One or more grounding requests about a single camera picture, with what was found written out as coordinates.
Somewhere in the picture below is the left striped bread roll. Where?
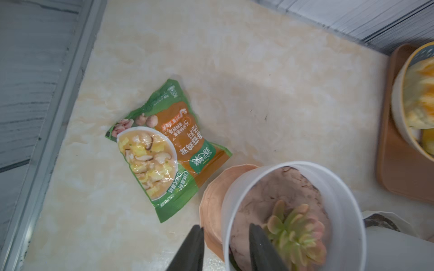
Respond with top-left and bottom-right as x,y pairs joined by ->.
403,58 -> 434,129

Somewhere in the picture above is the left aluminium frame post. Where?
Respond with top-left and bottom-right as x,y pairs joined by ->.
1,1 -> 107,271

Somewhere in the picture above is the large white pot dark soil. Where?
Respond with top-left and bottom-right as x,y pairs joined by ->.
362,211 -> 434,271

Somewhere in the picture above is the white pot pink-green succulent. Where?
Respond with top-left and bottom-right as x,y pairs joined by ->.
221,161 -> 367,271

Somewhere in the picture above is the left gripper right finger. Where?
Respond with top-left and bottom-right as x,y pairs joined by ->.
249,224 -> 288,271

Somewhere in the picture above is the blue patterned plate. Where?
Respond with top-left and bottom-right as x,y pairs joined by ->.
391,42 -> 434,161

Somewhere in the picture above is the green soup packet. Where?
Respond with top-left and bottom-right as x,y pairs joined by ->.
105,79 -> 232,223

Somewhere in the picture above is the brown wooden tray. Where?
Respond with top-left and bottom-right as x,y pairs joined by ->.
375,44 -> 434,204

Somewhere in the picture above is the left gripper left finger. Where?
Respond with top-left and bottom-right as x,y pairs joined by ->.
166,225 -> 205,271

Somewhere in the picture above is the pink saucer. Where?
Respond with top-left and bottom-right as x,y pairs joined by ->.
199,164 -> 258,260

